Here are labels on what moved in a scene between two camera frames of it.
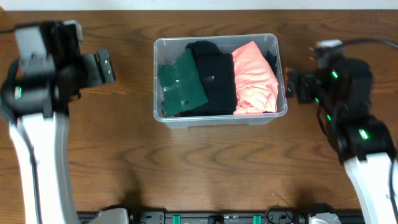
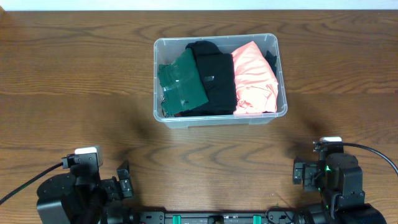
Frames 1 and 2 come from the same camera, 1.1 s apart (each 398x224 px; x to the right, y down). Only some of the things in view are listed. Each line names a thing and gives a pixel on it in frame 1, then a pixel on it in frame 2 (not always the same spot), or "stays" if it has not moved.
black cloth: (217, 72) stays
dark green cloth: (183, 84) stays
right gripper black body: (314, 92) → (314, 178)
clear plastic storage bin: (218, 81) stays
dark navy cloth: (272, 60) stays
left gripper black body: (93, 70) → (123, 182)
